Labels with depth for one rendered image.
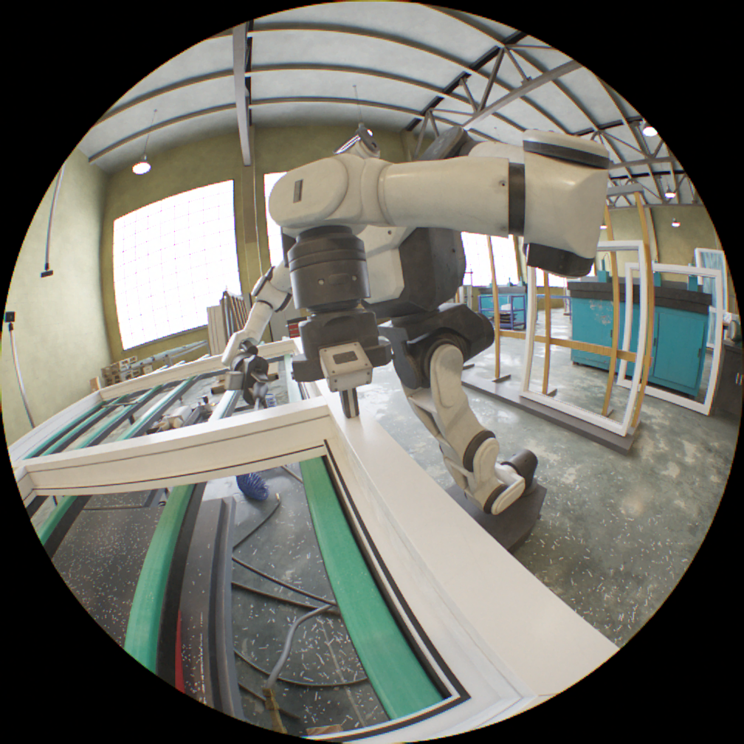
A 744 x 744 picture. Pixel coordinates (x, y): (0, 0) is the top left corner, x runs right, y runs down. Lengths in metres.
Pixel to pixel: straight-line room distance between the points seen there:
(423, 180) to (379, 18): 8.03
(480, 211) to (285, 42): 8.27
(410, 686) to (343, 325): 0.32
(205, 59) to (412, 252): 8.46
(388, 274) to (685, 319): 3.45
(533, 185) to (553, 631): 0.26
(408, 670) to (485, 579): 0.09
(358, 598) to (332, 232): 0.33
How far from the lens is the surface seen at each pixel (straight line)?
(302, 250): 0.26
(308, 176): 0.26
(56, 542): 0.63
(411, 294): 0.47
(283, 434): 0.38
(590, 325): 3.86
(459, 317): 0.59
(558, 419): 2.26
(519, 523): 1.18
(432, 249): 0.48
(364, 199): 0.23
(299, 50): 8.57
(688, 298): 3.56
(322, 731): 1.07
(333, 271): 0.25
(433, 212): 0.22
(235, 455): 0.41
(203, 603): 0.65
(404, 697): 0.21
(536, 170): 0.21
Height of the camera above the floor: 1.07
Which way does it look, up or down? 16 degrees down
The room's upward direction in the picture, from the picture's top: 8 degrees counter-clockwise
